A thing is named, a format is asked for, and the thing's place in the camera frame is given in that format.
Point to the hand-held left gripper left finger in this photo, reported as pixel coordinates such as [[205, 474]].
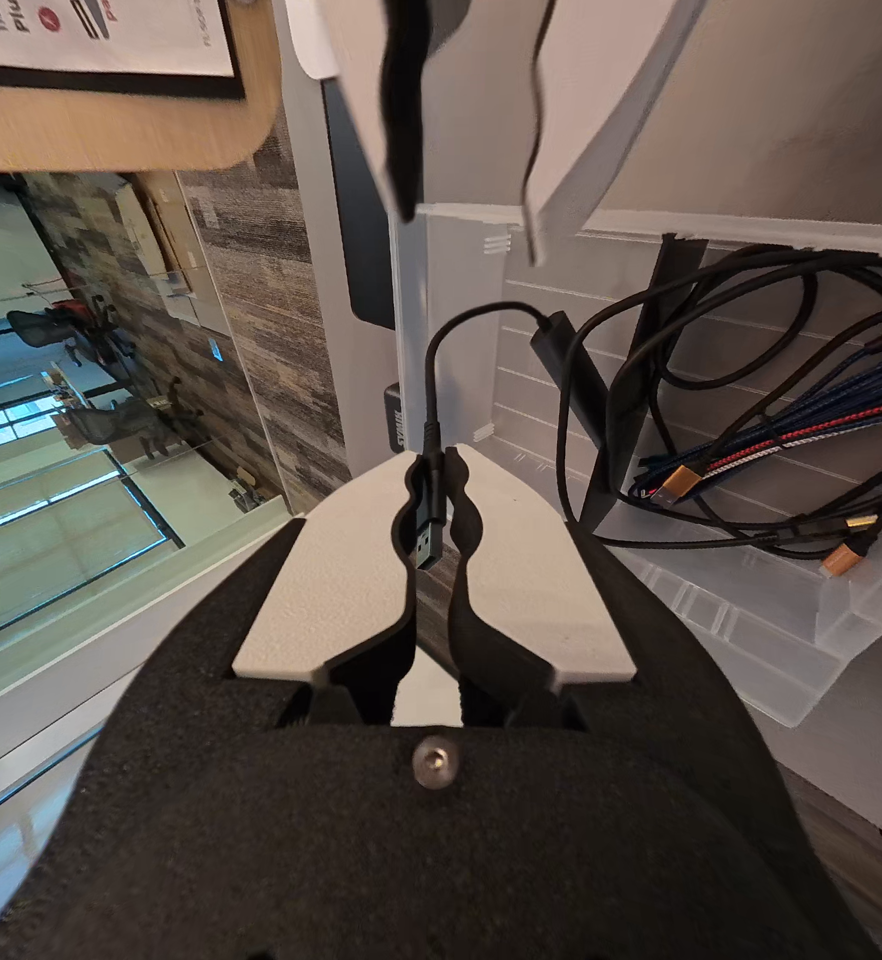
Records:
[[329, 600]]

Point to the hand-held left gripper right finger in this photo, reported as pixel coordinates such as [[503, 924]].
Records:
[[546, 600]]

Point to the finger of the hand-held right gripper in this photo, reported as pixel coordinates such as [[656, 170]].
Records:
[[606, 90], [366, 90]]

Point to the clear plastic bin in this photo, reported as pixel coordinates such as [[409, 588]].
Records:
[[741, 600]]

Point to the white stand base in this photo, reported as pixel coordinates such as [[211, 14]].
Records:
[[309, 38]]

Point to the black flat desk pad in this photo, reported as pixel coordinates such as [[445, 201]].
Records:
[[359, 225]]

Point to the black power station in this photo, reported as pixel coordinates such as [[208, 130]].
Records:
[[392, 420]]

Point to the instruction sheet on stand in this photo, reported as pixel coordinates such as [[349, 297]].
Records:
[[111, 135]]

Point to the large glass window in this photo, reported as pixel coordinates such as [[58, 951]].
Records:
[[36, 540]]

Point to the black office chair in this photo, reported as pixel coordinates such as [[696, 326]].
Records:
[[96, 375]]

